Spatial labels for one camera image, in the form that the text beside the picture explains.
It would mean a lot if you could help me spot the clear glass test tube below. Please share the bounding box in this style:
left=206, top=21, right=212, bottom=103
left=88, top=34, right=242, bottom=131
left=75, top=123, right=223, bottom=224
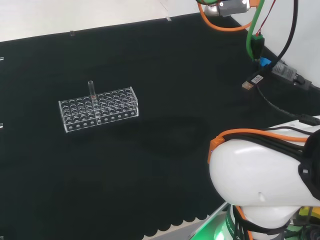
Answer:
left=87, top=80, right=101, bottom=119

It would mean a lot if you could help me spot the clear acrylic test tube rack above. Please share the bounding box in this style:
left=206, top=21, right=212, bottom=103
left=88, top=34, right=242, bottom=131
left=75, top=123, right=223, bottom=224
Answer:
left=58, top=86, right=140, bottom=134

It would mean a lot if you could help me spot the black bench cloth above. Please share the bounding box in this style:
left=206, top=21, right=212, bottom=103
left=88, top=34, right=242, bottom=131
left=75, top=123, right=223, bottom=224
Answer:
left=0, top=11, right=320, bottom=240

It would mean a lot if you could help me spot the blue connector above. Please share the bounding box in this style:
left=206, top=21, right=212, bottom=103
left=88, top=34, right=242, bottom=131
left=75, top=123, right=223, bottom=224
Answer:
left=259, top=56, right=273, bottom=70

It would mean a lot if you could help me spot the green terminal connector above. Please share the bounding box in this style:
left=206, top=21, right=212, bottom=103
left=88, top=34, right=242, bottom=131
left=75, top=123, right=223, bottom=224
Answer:
left=250, top=33, right=266, bottom=61

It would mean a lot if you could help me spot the grey adapter box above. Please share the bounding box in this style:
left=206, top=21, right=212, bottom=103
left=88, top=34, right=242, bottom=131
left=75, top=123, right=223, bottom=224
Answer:
left=271, top=60, right=299, bottom=82

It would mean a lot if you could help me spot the black USB cable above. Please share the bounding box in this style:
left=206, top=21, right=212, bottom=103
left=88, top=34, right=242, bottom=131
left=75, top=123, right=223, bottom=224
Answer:
left=241, top=73, right=320, bottom=126

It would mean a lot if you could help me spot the orange cable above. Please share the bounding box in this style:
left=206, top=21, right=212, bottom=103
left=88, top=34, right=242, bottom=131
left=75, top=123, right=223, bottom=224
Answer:
left=196, top=0, right=262, bottom=32

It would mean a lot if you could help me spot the metal base plate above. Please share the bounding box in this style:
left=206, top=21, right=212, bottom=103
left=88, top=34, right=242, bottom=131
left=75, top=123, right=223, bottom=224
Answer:
left=189, top=201, right=231, bottom=240

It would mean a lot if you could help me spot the green cable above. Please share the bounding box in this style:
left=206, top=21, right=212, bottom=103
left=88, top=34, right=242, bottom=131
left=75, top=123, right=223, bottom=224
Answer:
left=246, top=0, right=266, bottom=61

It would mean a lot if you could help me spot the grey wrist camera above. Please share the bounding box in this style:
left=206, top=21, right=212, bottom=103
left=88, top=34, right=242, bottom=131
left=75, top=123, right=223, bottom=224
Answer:
left=203, top=0, right=251, bottom=18

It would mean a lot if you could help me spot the black cable plug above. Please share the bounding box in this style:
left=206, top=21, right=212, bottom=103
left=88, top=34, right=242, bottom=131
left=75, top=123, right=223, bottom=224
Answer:
left=294, top=74, right=320, bottom=91

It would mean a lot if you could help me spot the red wire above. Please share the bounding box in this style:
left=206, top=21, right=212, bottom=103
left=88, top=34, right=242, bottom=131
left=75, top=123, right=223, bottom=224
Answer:
left=256, top=0, right=277, bottom=36

